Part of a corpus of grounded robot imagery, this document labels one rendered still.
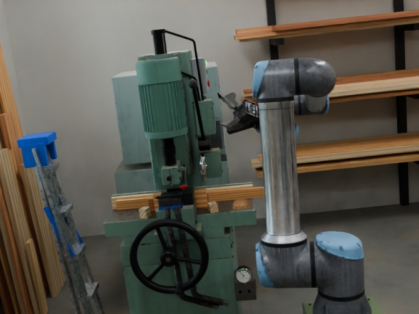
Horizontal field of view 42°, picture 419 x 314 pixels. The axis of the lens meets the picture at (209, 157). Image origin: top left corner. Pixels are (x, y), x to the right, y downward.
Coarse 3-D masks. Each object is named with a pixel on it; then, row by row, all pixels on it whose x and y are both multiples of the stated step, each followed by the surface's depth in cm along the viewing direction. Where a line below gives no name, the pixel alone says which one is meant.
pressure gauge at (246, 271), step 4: (240, 268) 211; (244, 268) 210; (248, 268) 212; (236, 272) 210; (240, 272) 211; (244, 272) 211; (248, 272) 211; (236, 276) 211; (240, 276) 211; (244, 276) 211; (248, 276) 211; (240, 280) 211; (244, 280) 211; (248, 280) 211; (244, 284) 214
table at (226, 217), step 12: (228, 204) 221; (252, 204) 218; (108, 216) 223; (120, 216) 221; (132, 216) 220; (156, 216) 216; (204, 216) 213; (216, 216) 212; (228, 216) 212; (240, 216) 212; (252, 216) 212; (108, 228) 215; (120, 228) 215; (132, 228) 215; (204, 228) 214; (156, 240) 206
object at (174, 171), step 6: (180, 162) 232; (162, 168) 222; (168, 168) 221; (174, 168) 221; (180, 168) 230; (162, 174) 222; (168, 174) 221; (174, 174) 221; (180, 174) 228; (162, 180) 222; (174, 180) 222; (180, 180) 226
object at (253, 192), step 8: (208, 192) 228; (216, 192) 226; (224, 192) 226; (232, 192) 226; (240, 192) 226; (248, 192) 226; (256, 192) 226; (120, 200) 230; (128, 200) 229; (136, 200) 229; (144, 200) 228; (216, 200) 227; (224, 200) 227; (120, 208) 230; (128, 208) 230; (136, 208) 229
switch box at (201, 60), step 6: (192, 60) 242; (198, 60) 242; (204, 60) 243; (192, 66) 243; (204, 66) 243; (192, 72) 244; (204, 72) 243; (198, 78) 244; (204, 78) 244; (198, 84) 245; (204, 84) 245; (204, 90) 245
